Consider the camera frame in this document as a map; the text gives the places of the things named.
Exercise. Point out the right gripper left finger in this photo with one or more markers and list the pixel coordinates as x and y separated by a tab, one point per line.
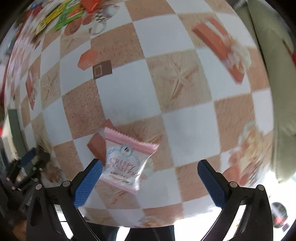
43	222

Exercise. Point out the pink white snack packet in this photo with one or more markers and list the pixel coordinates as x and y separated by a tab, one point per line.
126	158

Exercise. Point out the yellow snack packet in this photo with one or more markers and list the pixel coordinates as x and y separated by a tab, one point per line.
56	11

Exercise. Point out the green snack packet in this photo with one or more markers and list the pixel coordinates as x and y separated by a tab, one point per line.
71	11

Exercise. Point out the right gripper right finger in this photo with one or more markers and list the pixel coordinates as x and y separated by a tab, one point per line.
256	222

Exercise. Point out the beige sofa cushion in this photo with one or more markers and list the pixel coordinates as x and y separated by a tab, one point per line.
272	35

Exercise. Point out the red candy packet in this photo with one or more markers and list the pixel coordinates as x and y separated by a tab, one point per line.
90	5

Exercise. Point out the checkered tablecloth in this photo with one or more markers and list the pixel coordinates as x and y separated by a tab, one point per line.
185	75

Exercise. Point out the white storage tray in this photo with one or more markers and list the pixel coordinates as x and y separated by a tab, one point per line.
14	145

